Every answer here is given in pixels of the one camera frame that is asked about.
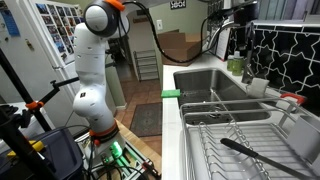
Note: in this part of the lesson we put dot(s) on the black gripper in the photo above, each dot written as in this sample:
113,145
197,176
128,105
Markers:
245,13

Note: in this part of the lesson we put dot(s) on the white sponge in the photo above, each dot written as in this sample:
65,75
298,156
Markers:
257,87

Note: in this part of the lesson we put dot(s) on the green sponge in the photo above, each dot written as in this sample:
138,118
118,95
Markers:
170,93

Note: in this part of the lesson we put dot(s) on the black clamp arm orange joints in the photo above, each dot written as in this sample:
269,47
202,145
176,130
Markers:
56,85

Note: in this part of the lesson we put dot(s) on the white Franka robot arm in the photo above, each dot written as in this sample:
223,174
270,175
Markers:
93,83

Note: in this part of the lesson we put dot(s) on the stainless steel sink basin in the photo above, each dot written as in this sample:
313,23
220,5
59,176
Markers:
206,83

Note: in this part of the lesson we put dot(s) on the brown cardboard box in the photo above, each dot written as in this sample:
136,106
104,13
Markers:
178,48

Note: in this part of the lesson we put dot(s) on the white framed sign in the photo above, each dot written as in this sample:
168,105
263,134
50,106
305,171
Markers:
222,45

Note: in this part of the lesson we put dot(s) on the chrome gooseneck faucet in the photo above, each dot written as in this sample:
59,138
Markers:
248,66

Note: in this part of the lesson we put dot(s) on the tall green soap bottle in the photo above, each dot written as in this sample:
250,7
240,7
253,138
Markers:
237,65

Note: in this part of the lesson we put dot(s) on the kitchen window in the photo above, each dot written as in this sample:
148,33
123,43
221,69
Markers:
286,10

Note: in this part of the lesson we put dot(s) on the red plastic scrubber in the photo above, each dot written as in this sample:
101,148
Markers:
293,97

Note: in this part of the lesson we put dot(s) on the white cutlery holder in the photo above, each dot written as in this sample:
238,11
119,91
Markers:
305,140

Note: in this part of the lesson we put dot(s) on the dark patterned door mat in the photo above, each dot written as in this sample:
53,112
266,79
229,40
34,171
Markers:
146,119

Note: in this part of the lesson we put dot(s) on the wooden robot platform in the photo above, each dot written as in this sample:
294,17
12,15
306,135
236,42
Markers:
140,143

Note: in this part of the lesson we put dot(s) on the photo collage sheet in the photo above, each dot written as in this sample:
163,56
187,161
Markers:
60,30

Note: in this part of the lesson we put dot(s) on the white refrigerator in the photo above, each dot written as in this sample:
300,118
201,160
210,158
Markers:
36,66

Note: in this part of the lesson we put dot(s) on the dark blue storage bin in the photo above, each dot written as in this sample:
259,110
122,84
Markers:
63,153

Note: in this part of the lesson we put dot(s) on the blue paper note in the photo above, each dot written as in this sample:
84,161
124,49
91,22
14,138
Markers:
10,23

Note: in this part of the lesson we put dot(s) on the black white patterned wall art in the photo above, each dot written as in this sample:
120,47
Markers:
178,4

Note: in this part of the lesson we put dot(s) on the white light switch plate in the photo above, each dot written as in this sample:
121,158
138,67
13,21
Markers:
159,24

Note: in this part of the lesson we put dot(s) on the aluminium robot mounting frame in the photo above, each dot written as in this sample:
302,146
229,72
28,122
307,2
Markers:
126,163

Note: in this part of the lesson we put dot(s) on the black camera stand pole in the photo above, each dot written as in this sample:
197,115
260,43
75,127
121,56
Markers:
20,146

